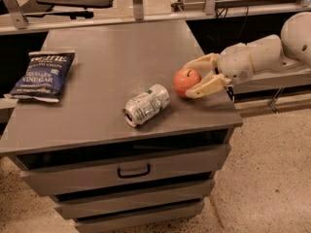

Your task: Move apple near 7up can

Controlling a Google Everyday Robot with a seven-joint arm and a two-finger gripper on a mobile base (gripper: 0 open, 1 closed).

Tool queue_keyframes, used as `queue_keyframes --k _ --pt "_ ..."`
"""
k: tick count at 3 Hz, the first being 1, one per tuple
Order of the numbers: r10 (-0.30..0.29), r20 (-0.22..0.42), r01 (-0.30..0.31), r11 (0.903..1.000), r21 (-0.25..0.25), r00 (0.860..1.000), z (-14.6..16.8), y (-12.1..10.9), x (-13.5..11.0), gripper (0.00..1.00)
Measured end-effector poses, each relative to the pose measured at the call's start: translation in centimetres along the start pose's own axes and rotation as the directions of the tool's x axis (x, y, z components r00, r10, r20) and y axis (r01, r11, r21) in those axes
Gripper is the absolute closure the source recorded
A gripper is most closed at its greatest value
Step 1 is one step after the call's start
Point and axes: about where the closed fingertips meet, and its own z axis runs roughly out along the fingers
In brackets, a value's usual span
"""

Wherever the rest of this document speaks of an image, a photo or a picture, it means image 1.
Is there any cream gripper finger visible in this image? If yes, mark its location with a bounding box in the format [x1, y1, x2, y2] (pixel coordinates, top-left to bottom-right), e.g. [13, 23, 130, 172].
[184, 52, 219, 72]
[186, 74, 231, 99]

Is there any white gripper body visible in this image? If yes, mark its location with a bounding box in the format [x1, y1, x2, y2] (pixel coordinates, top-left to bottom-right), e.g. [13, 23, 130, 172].
[217, 43, 254, 84]

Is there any red apple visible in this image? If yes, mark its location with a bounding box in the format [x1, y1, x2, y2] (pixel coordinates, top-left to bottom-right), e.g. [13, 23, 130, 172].
[173, 68, 201, 98]

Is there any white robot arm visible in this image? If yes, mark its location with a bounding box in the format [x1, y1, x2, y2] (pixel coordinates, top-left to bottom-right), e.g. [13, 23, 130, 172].
[183, 12, 311, 99]

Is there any silver 7up can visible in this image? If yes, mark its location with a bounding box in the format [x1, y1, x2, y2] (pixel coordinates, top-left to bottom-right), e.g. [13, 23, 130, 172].
[122, 84, 170, 127]

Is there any grey drawer cabinet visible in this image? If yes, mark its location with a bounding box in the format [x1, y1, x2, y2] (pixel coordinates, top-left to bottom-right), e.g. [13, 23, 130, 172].
[0, 21, 242, 233]

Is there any black office chair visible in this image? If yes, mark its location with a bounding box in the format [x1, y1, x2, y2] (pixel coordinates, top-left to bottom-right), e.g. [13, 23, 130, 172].
[1, 0, 114, 23]

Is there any blue vinegar chips bag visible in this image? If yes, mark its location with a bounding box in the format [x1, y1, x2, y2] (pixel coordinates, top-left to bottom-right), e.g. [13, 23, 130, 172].
[10, 50, 75, 103]

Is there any black hanging cable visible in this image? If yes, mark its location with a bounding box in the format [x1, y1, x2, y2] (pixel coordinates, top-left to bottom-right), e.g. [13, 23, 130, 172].
[215, 6, 251, 41]

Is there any black drawer handle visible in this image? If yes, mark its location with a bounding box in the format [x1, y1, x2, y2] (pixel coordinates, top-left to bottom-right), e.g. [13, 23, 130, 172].
[117, 164, 151, 179]

